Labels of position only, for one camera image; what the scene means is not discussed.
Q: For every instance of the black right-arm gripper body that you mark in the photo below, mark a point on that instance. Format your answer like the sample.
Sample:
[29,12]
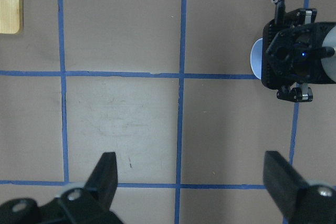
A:
[298,51]

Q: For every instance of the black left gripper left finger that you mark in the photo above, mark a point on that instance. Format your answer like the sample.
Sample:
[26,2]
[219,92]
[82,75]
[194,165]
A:
[89,203]

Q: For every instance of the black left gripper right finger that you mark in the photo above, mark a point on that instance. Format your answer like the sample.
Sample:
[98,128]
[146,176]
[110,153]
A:
[299,200]

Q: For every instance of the light blue plastic cup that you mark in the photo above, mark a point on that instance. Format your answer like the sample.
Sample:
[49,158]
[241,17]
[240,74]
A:
[256,58]

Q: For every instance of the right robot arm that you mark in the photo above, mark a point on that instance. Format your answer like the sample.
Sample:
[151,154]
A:
[297,51]

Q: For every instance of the wooden cup rack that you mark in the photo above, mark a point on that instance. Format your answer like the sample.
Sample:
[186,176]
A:
[11,16]

